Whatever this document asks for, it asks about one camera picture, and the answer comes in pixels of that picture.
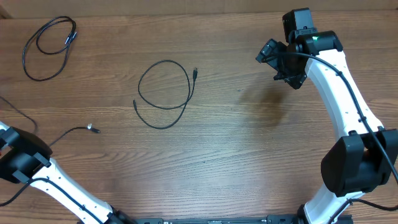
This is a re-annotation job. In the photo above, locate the black usb cable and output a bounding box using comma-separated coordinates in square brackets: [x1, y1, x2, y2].
[0, 95, 101, 147]
[132, 59, 199, 130]
[21, 16, 78, 82]

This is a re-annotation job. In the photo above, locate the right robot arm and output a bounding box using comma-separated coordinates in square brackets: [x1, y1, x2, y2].
[256, 8, 397, 223]

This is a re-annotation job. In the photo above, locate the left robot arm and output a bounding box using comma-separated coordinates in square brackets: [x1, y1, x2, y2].
[1, 123, 135, 223]

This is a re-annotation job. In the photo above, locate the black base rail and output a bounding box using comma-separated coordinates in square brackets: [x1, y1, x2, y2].
[132, 214, 307, 224]

